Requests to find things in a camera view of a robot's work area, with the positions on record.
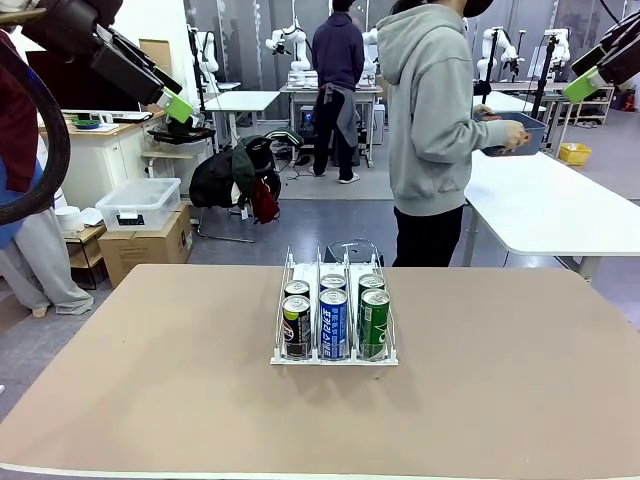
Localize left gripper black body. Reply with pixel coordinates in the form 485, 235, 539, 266
89, 22, 170, 107

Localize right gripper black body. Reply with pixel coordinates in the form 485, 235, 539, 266
597, 12, 640, 90

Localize blue plastic bin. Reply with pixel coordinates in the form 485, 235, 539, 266
473, 112, 547, 158

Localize person's right forearm grey sleeve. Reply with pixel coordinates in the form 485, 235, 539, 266
464, 117, 511, 152

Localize person's right hand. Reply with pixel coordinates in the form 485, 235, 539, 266
504, 120, 531, 151

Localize wooden background shelf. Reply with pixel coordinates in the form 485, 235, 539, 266
569, 83, 617, 127

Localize black tripod stand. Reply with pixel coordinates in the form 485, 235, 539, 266
522, 31, 560, 152

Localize red container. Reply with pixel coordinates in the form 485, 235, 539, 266
611, 89, 637, 113

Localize white background table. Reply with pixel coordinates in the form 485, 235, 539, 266
472, 90, 547, 117
203, 90, 282, 152

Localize black computer monitor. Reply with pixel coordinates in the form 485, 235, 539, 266
24, 49, 142, 113

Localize yellow plastic crate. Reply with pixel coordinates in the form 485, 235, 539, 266
557, 142, 593, 167

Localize black jacket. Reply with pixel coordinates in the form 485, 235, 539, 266
188, 135, 275, 212

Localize white desk with wooden top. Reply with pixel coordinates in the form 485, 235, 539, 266
37, 108, 169, 212

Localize clear plastic storage box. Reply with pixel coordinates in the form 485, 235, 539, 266
94, 177, 183, 233

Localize large white table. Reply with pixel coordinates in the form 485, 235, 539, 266
463, 149, 640, 282

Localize background robot workstation table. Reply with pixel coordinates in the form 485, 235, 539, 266
278, 69, 384, 169

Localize red bag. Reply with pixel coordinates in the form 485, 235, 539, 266
251, 177, 282, 226

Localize large brown cardboard box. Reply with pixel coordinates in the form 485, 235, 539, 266
98, 202, 194, 290

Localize white paper rolls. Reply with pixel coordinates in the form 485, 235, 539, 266
53, 205, 87, 234

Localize person in grey hoodie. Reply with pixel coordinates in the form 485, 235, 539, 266
374, 0, 511, 269

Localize small wooden side rack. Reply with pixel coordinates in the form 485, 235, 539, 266
64, 224, 109, 292

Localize person in dark hoodie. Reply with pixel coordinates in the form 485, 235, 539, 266
311, 0, 367, 185

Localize person in maroon top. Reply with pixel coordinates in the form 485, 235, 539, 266
0, 29, 95, 319

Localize grey plastic stool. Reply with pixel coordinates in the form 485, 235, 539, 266
324, 239, 386, 269

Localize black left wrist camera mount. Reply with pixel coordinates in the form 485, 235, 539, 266
22, 0, 125, 57

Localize metal chair frame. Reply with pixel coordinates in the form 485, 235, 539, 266
196, 204, 257, 245

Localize white wire can dispenser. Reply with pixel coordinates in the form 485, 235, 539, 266
269, 244, 402, 368

